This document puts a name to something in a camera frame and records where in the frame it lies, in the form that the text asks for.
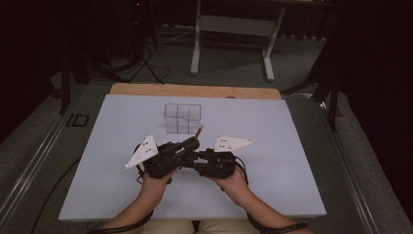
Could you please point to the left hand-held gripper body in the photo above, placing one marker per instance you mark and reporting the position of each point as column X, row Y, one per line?
column 156, row 162

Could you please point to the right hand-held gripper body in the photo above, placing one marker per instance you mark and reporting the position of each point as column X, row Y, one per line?
column 219, row 161

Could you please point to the clear acrylic compartment organizer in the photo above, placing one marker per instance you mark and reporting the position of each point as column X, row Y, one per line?
column 182, row 118

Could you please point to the person's left hand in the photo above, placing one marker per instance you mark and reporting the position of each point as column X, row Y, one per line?
column 159, row 183

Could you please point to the person's right hand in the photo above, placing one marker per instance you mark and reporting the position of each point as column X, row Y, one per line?
column 232, row 188

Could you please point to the wooden table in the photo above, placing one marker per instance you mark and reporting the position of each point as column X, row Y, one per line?
column 195, row 90

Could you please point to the white board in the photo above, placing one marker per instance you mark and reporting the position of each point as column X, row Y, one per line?
column 276, row 182

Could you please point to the person's left leg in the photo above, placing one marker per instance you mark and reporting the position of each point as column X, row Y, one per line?
column 170, row 227

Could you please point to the person's leg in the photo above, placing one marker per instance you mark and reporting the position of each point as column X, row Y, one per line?
column 227, row 227
column 170, row 227

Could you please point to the person's right leg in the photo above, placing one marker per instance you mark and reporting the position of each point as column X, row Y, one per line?
column 227, row 227

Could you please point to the black floor socket plate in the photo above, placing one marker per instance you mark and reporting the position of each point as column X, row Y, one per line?
column 78, row 120

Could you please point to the black metal stand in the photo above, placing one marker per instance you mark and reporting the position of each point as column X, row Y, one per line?
column 331, row 97
column 65, row 81

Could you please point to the white metal stand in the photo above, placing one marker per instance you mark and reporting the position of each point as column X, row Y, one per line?
column 236, row 25

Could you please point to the aluminium floor rail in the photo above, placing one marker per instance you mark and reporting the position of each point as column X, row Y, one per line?
column 350, row 182
column 35, row 162

